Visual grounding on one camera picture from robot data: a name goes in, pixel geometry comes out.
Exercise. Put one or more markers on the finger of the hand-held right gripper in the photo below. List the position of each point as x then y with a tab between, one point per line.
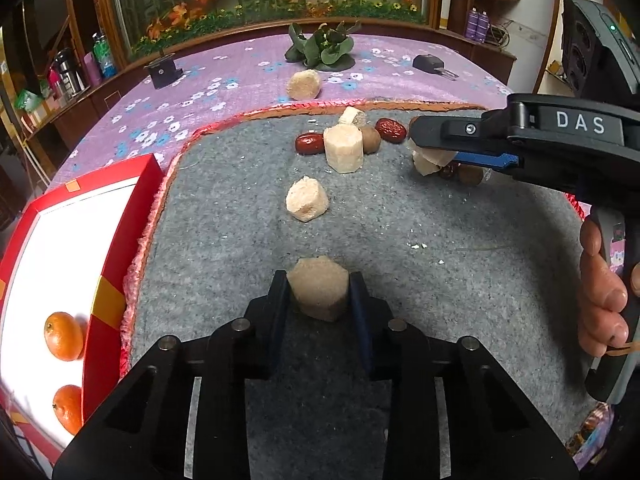
490	161
445	132

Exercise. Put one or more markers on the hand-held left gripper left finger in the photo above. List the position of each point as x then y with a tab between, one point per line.
280	305

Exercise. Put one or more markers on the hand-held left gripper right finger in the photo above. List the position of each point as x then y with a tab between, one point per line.
359	310

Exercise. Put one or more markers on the red gift box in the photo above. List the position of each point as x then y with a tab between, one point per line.
127	240

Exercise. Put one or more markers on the person's right hand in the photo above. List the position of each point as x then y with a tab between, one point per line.
602	300

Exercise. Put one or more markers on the black key fob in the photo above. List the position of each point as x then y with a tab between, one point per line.
430	63

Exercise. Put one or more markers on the grey felt mat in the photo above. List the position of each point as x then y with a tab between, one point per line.
225	260

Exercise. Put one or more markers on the purple spray can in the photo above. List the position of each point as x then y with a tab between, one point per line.
471	22
482	25

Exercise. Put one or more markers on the green plant ornament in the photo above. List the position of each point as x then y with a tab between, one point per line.
325	45

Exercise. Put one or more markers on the orange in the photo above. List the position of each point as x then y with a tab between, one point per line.
63	336
68	408

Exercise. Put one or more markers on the black cylinder holder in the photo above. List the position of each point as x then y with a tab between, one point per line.
162	72

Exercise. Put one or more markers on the wooden counter cabinet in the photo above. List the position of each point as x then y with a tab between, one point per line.
85	105

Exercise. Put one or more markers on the purple bottle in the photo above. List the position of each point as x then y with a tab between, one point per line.
90	67

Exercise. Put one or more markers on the green bottle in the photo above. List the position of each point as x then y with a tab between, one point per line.
102	55

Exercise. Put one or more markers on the steel thermos jug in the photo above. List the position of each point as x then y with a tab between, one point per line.
67	72

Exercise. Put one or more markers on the pink bottle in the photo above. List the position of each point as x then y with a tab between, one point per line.
54	82

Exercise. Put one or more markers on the green plastic bag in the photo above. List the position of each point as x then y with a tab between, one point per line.
25	100

